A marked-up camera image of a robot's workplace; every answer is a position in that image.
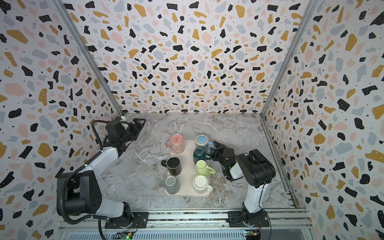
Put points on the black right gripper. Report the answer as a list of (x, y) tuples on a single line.
[(218, 150)]

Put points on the black mug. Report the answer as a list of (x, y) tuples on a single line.
[(173, 164)]

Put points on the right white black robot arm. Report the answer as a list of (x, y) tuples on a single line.
[(258, 172)]

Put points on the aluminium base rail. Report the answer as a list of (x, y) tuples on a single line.
[(211, 224)]

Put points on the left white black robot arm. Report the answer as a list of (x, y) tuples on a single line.
[(79, 196)]

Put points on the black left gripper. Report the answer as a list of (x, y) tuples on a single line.
[(135, 130)]

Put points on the right corner aluminium post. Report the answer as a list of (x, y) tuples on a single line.
[(290, 54)]

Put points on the left corner aluminium post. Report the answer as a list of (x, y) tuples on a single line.
[(65, 16)]

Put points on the left green circuit board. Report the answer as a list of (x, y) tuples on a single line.
[(124, 235)]

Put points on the right circuit board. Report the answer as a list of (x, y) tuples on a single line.
[(253, 235)]

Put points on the beige plastic tray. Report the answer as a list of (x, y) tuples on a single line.
[(186, 177)]

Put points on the white mug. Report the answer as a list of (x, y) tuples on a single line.
[(201, 185)]

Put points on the corner aluminium post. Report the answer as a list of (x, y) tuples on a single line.
[(65, 16), (290, 54)]

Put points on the light green mug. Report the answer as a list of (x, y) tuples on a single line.
[(203, 169)]

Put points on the dark teal mug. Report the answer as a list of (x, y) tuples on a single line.
[(201, 154)]

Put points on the grey mug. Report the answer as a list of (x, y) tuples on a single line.
[(171, 186)]

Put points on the light blue butterfly mug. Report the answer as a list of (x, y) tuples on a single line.
[(202, 141)]

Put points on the pink ghost pattern mug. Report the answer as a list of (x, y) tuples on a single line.
[(176, 143)]

